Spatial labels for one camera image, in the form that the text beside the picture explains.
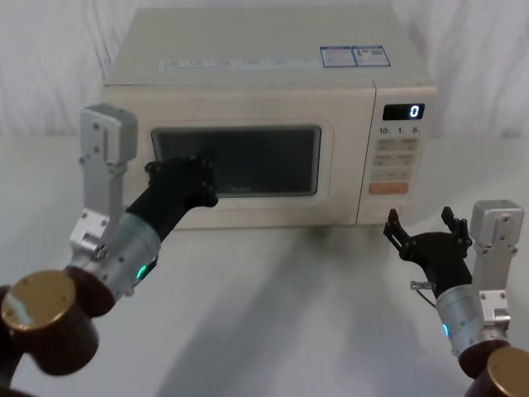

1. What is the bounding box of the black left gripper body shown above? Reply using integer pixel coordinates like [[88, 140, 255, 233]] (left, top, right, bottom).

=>
[[126, 160, 210, 243]]

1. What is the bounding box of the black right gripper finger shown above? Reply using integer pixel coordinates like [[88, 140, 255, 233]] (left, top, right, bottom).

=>
[[441, 206, 472, 250], [383, 209, 414, 254]]

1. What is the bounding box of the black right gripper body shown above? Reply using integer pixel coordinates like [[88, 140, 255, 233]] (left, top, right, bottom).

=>
[[399, 231, 472, 297]]

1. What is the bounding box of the cream microwave oven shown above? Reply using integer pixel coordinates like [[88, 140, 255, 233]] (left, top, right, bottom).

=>
[[101, 6, 438, 231]]

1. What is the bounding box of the long white label strip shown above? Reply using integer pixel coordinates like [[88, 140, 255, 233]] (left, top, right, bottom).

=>
[[159, 56, 322, 72]]

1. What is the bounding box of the white table cloth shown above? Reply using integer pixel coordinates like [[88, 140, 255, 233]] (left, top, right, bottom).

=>
[[0, 134, 529, 397]]

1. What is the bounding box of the white curtain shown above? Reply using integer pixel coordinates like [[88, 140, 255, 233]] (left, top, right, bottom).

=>
[[0, 0, 529, 144]]

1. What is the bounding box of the blue bordered white sticker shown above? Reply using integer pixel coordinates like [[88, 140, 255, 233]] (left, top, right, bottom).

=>
[[320, 45, 355, 69], [352, 44, 392, 68]]

